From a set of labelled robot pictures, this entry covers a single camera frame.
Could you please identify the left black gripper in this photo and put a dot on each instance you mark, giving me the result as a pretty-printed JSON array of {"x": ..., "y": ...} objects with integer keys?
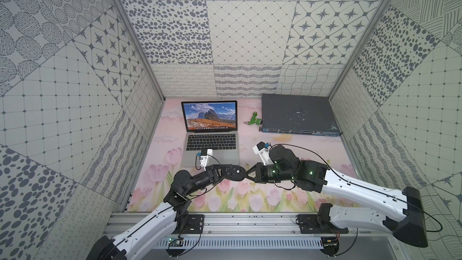
[{"x": 224, "y": 171}]

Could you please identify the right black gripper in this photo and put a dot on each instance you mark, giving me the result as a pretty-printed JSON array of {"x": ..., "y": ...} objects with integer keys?
[{"x": 258, "y": 177}]

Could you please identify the black wireless mouse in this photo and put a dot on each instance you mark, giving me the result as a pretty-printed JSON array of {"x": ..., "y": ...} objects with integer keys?
[{"x": 235, "y": 173}]

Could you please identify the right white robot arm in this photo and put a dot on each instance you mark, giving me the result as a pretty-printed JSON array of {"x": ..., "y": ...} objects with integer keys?
[{"x": 398, "y": 212}]

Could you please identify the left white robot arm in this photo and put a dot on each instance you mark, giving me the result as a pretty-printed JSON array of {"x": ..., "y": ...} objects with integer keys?
[{"x": 137, "y": 241}]

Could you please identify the silver laptop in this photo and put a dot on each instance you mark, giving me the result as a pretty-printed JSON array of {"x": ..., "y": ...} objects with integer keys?
[{"x": 210, "y": 125}]

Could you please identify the green connector plug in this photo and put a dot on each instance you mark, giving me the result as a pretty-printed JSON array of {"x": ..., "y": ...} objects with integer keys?
[{"x": 254, "y": 120}]

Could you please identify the pink floral table mat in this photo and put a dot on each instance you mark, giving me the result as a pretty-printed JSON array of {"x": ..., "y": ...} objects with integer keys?
[{"x": 167, "y": 148}]

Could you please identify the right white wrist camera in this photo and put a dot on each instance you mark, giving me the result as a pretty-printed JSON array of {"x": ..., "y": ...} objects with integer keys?
[{"x": 262, "y": 150}]

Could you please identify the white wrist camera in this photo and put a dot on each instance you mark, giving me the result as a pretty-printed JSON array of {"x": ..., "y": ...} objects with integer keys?
[
  {"x": 204, "y": 156},
  {"x": 262, "y": 150}
]

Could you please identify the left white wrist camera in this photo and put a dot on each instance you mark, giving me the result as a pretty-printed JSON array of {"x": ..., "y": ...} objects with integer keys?
[{"x": 204, "y": 156}]

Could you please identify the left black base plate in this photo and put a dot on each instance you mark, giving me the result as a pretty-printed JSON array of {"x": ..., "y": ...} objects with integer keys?
[{"x": 190, "y": 224}]

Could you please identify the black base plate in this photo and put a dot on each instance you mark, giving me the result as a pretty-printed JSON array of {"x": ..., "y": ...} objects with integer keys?
[
  {"x": 190, "y": 224},
  {"x": 317, "y": 224}
]

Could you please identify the aluminium mounting rail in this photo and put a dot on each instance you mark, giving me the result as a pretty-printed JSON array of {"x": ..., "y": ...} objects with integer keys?
[{"x": 259, "y": 231}]

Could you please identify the grey network switch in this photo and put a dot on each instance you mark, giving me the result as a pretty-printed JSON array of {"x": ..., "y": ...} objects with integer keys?
[{"x": 295, "y": 114}]

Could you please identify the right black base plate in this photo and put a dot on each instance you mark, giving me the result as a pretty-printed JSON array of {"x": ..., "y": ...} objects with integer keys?
[{"x": 317, "y": 224}]

